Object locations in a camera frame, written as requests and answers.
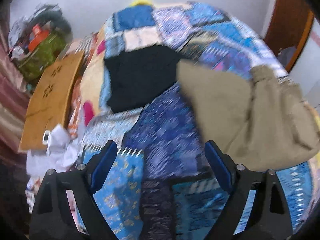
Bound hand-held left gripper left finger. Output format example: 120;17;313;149
29;140;118;240

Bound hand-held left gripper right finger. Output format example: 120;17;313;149
204;140;293;240

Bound khaki pants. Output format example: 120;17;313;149
176;61;320;172

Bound white crumpled cloth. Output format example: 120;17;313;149
26;123;84;177

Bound blue patchwork blanket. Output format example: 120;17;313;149
75;1;315;240

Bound floral bed sheet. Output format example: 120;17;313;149
66;31;114;137

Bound bamboo lap table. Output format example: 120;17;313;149
19;50;85;153

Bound black folded garment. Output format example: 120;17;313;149
103;44;182;114

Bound striped pink curtain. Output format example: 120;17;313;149
0;15;32;163

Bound green patterned bag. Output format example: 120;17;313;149
17;33;67;81

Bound orange box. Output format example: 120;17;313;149
27;24;51;52

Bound brown wooden door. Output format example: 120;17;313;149
264;0;312;57

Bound pile of grey clothes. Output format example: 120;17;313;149
8;3;63;55

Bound yellow foam cushion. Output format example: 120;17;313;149
129;0;153;7

